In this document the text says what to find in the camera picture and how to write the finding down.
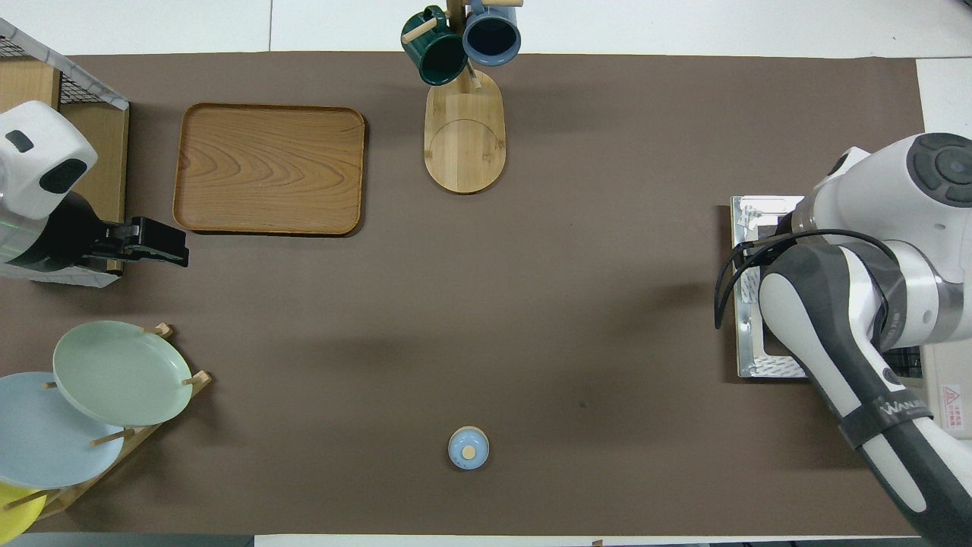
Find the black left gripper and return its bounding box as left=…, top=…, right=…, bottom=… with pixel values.
left=78, top=217, right=190, bottom=274

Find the glass oven door with handle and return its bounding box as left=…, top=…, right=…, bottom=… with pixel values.
left=731, top=195, right=813, bottom=380

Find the wooden shelf unit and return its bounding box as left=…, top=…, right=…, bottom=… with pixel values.
left=0, top=57, right=131, bottom=225

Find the wooden serving tray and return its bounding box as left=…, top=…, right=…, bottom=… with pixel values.
left=173, top=103, right=367, bottom=237

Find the pale green plate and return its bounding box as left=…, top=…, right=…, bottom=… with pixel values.
left=52, top=321, right=194, bottom=428

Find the grey marbled strip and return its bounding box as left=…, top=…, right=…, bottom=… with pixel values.
left=0, top=18, right=130, bottom=112

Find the wooden plate rack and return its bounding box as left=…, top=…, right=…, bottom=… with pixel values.
left=0, top=323, right=213, bottom=522

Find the light blue racked plate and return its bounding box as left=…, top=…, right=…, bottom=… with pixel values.
left=0, top=372, right=127, bottom=490

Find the yellow plate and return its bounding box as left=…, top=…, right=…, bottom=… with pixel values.
left=0, top=482, right=47, bottom=537

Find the wooden mug tree stand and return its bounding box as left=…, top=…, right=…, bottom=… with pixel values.
left=401, top=0, right=525, bottom=195

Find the dark green mug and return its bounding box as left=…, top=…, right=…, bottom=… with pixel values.
left=401, top=6, right=469, bottom=87

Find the small blue lidded jar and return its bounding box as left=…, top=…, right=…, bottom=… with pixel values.
left=447, top=426, right=490, bottom=471

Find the brown table mat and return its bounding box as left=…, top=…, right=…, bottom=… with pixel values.
left=0, top=52, right=929, bottom=537

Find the blue mug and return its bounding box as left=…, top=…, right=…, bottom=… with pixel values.
left=462, top=0, right=522, bottom=68

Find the black wire basket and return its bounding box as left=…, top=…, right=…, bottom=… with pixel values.
left=0, top=34, right=107, bottom=107

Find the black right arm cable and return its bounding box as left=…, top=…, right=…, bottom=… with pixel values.
left=714, top=228, right=903, bottom=352

